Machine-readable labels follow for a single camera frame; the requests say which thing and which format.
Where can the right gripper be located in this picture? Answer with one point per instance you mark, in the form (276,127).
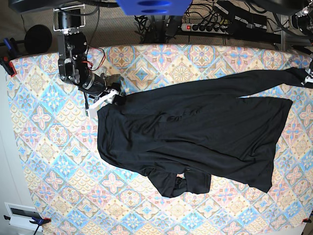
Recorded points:
(96,87)

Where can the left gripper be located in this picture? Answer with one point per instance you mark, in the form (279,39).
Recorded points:
(309,77)

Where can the black t-shirt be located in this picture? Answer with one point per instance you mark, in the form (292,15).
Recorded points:
(181,135)

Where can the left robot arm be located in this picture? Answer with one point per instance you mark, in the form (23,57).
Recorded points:
(293,17)

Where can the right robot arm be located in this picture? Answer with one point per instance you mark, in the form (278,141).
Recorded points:
(74,68)

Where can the black round stool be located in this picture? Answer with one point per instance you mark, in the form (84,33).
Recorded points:
(38,39)

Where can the white power strip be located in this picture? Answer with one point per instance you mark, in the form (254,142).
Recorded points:
(204,28)

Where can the patterned tablecloth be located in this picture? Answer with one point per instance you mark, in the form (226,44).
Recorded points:
(83,195)

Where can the black orange clamp left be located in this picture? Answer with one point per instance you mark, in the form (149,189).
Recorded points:
(8,66)

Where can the blue clamp top left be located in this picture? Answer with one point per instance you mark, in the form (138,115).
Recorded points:
(9,45)

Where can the blue clamp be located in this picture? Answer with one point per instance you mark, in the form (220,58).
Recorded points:
(9,45)
(36,220)

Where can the orange clamp bottom right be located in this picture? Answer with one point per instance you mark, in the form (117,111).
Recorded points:
(307,220)

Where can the blue clamp bottom left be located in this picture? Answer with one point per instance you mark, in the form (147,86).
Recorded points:
(36,220)

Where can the white floor box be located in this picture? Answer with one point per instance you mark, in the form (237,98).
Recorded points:
(21,215)

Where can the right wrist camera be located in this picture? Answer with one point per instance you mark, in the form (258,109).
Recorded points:
(91,113)

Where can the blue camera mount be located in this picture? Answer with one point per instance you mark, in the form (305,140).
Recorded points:
(154,7)

